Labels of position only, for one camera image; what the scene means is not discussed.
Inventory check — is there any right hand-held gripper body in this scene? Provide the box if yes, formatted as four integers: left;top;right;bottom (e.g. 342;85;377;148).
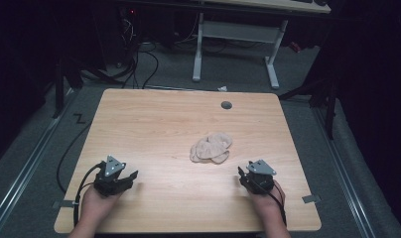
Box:
240;159;278;195

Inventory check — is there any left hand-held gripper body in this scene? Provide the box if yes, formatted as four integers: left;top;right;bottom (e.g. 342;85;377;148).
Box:
93;155;131;198

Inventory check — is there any beige cloth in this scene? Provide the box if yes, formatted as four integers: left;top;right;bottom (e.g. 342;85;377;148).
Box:
189;132;233;165

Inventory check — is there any person's left hand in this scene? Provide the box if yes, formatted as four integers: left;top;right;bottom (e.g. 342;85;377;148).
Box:
78;185;122;228

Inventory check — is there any black metal stand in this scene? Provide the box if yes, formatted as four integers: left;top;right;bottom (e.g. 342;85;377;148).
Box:
277;73;340;141
51;58;85;119

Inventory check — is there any white-framed desk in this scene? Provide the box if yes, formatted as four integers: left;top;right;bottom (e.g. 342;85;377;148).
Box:
192;0;332;90

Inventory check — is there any right hand-held gripper black cable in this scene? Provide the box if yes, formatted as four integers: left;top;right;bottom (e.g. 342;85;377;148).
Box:
254;179;288;228

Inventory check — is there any hand-held gripper black cable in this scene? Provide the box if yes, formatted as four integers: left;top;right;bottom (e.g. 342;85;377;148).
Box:
254;179;288;228
72;163;103;228

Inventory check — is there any left hand-held gripper black cable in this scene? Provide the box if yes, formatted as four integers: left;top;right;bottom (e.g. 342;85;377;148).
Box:
72;163;103;228

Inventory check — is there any grey metal table bracket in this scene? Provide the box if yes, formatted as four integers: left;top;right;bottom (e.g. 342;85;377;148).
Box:
301;193;323;204
52;199;79;210

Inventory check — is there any long black floor cable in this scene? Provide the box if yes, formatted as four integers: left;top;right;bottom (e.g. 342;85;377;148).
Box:
56;121;93;194

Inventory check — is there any metal floor rail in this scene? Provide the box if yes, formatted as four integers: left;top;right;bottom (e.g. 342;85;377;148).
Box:
312;108;377;238
0;88;75;231

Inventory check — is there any bundle of black floor cables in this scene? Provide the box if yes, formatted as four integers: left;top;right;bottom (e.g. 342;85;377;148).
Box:
115;18;160;90

